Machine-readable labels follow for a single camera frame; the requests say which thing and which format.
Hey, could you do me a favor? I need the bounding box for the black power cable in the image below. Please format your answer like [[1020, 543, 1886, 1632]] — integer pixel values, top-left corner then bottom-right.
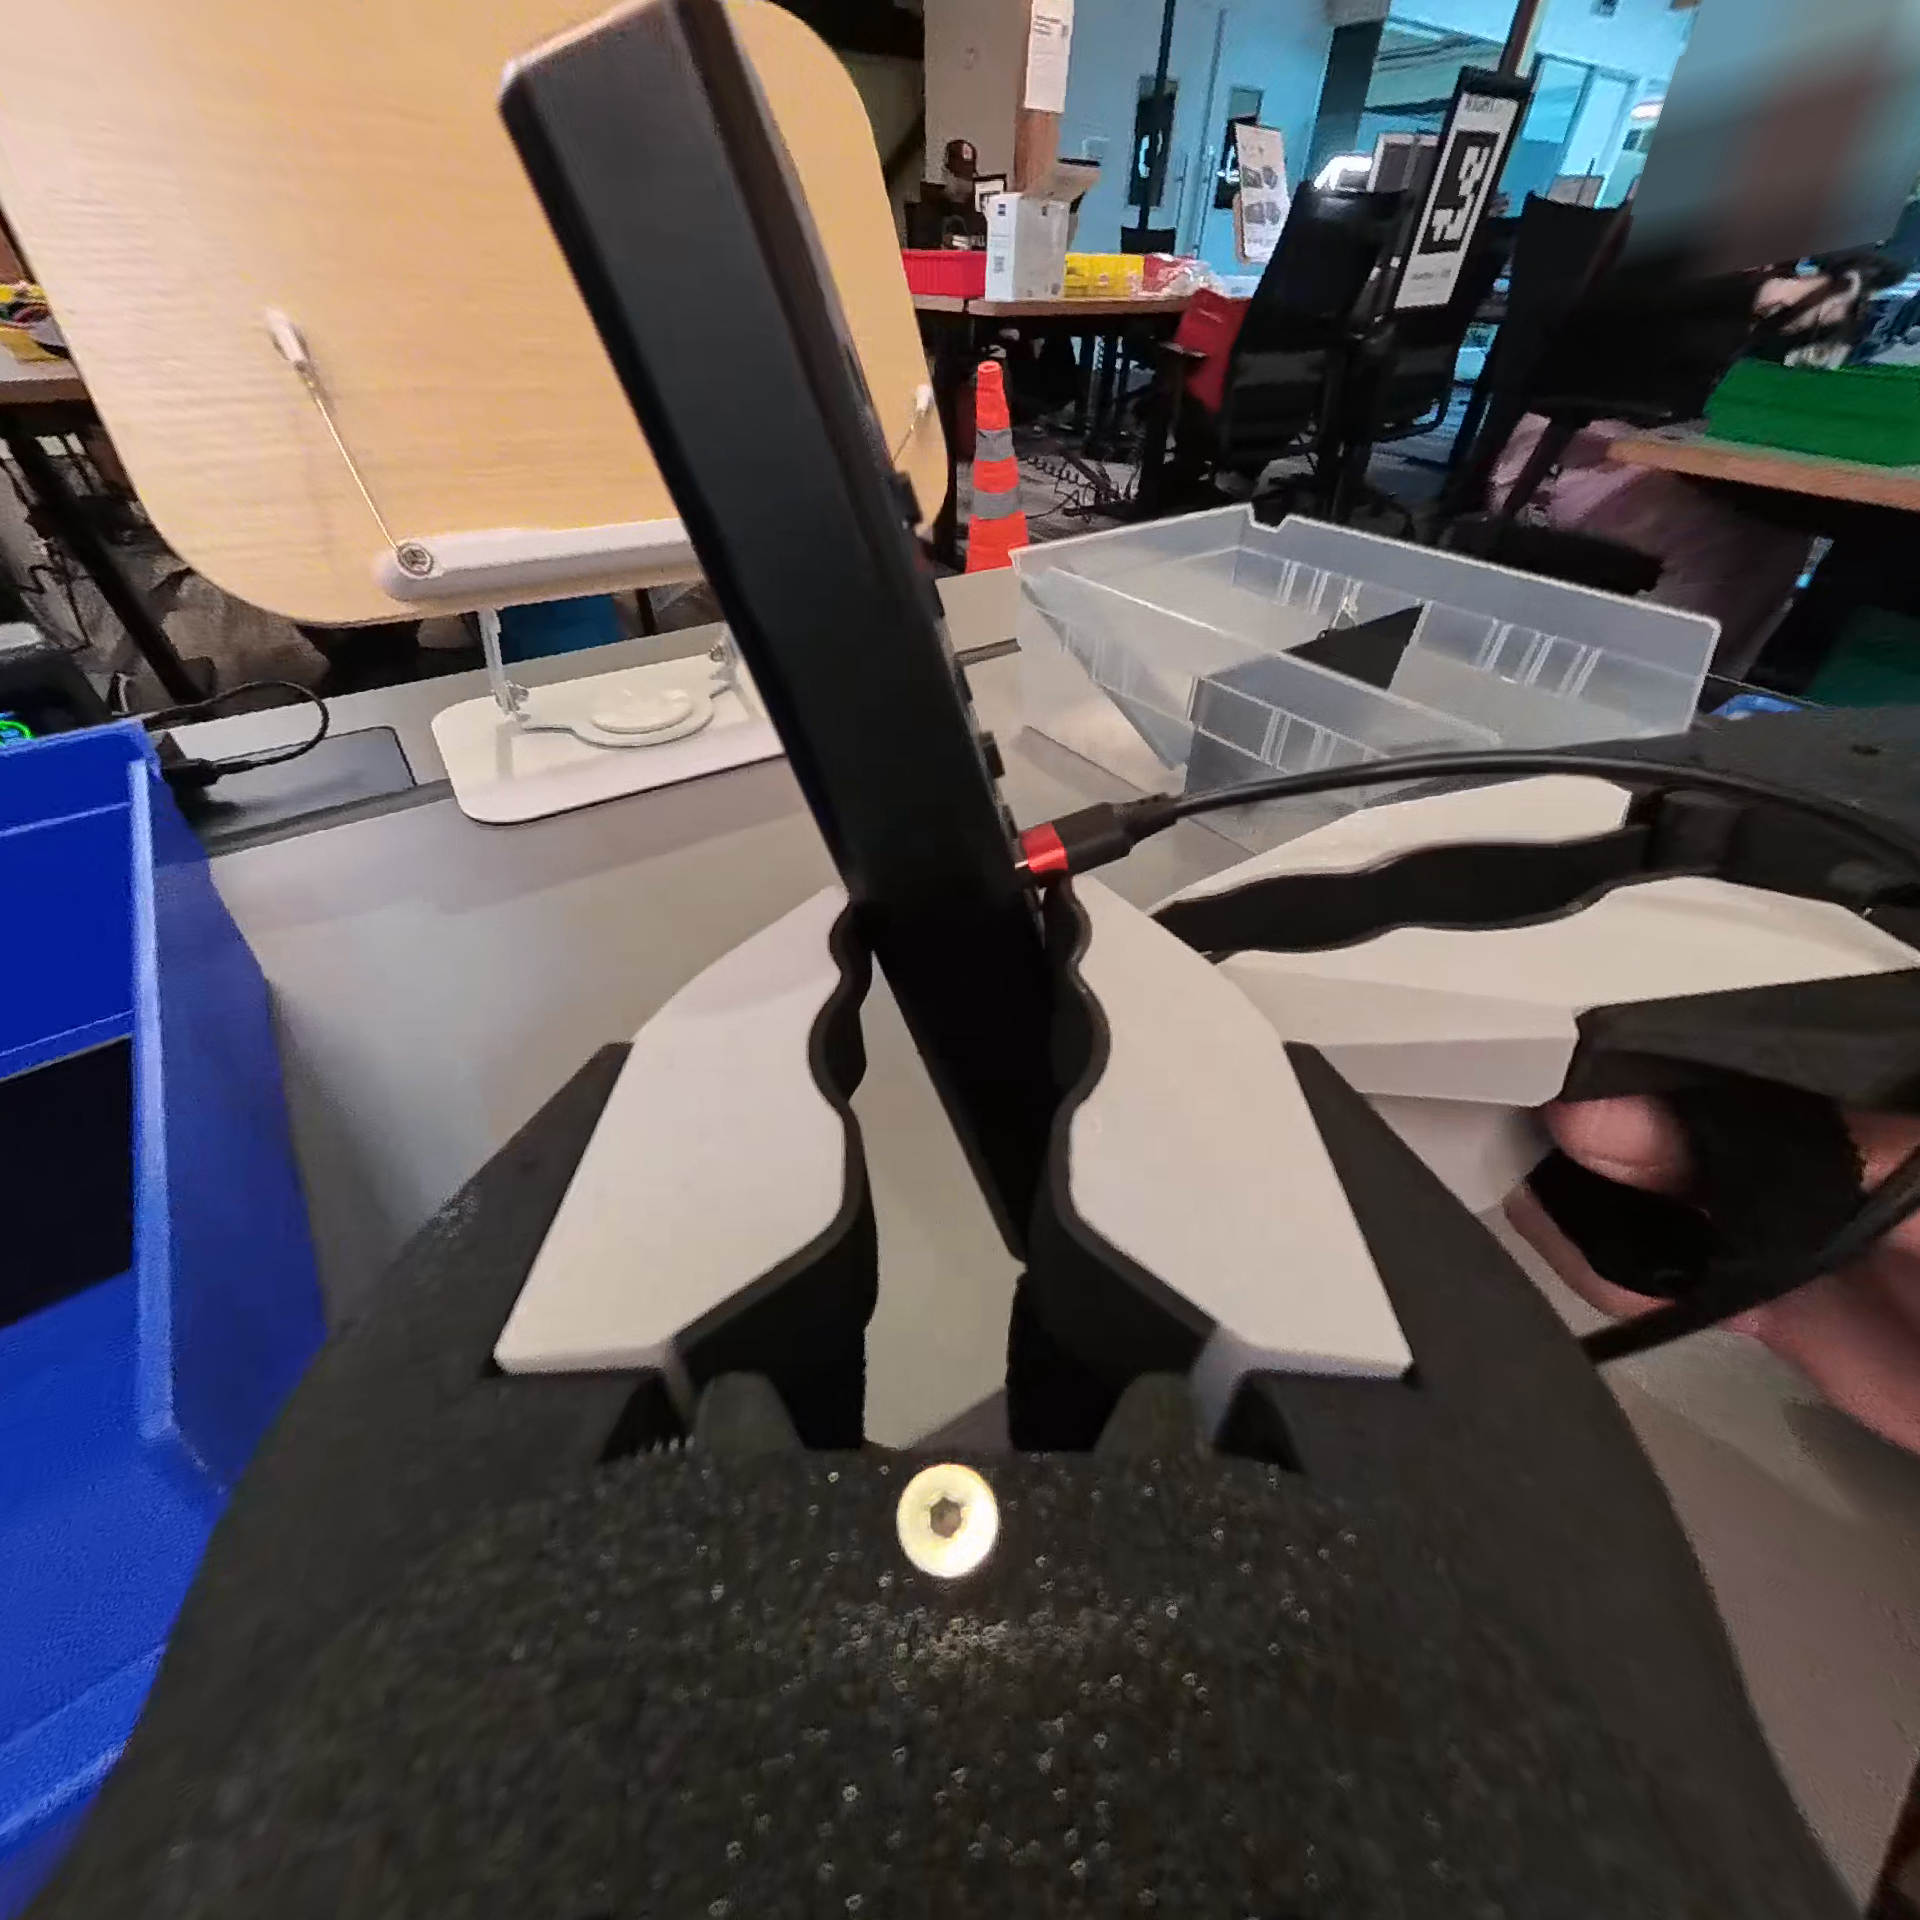
[[140, 682, 335, 791]]

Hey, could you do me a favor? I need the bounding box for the clear plastic bin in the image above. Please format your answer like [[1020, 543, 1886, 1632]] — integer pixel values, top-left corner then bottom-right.
[[1013, 506, 1718, 805]]

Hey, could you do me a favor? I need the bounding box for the black charger with cable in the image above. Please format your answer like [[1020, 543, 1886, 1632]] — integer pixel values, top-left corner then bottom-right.
[[149, 724, 417, 851]]

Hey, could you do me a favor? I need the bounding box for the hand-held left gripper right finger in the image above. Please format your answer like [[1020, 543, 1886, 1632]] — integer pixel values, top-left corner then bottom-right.
[[1031, 876, 1415, 1431]]

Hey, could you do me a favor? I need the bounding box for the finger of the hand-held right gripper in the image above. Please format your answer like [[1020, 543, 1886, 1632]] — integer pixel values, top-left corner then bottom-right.
[[1145, 778, 1679, 965], [1216, 876, 1920, 1221]]

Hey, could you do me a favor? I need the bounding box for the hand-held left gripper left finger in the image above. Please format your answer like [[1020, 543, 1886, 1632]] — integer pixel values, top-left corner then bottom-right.
[[489, 888, 880, 1396]]

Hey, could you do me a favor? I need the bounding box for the pink cloth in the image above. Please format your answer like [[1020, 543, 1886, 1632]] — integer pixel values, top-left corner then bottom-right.
[[1485, 412, 1814, 688]]

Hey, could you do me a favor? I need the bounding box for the grey portable power station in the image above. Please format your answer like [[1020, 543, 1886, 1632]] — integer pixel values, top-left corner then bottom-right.
[[0, 644, 108, 747]]

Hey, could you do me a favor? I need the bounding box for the white cardboard box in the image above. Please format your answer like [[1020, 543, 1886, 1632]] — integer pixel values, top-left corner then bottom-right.
[[985, 196, 1072, 304]]

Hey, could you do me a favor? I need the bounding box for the orange traffic cone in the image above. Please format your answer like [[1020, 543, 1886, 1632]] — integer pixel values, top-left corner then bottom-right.
[[957, 359, 1031, 575]]

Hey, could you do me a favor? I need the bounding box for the black red-tipped usb cable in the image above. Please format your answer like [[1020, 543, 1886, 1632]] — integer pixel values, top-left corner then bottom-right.
[[1013, 747, 1920, 1360]]

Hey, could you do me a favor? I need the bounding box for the person's right hand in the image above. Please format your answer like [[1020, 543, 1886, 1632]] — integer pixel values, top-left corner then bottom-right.
[[1507, 1098, 1920, 1460]]

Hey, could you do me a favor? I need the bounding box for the wooden table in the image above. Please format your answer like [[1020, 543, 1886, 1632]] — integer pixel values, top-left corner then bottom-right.
[[1603, 425, 1920, 515]]

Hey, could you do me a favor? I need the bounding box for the black divider panel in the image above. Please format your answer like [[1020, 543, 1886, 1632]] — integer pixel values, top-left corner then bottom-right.
[[1284, 601, 1421, 692], [0, 1033, 140, 1328]]

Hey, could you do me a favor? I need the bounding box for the wooden book stand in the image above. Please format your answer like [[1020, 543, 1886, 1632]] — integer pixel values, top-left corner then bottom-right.
[[0, 0, 953, 825]]

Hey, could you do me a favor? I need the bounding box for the green plastic bin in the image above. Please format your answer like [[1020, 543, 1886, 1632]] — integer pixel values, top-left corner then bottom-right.
[[1699, 350, 1920, 468]]

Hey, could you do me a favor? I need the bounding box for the blue plastic bin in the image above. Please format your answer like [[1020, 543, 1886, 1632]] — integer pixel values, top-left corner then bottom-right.
[[0, 715, 335, 1920]]

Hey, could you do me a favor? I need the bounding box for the black docking station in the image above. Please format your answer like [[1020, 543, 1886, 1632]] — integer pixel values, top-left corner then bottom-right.
[[498, 0, 1054, 1262]]

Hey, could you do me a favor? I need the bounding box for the black office chair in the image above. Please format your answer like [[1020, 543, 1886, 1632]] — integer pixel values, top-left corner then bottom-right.
[[1197, 181, 1518, 515], [1446, 196, 1773, 557]]

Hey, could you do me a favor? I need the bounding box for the red cloth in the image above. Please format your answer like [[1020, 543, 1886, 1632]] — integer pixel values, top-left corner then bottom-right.
[[1174, 286, 1254, 412]]

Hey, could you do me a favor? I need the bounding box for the black and white marker sign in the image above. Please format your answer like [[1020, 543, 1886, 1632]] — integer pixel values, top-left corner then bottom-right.
[[1387, 67, 1535, 311]]

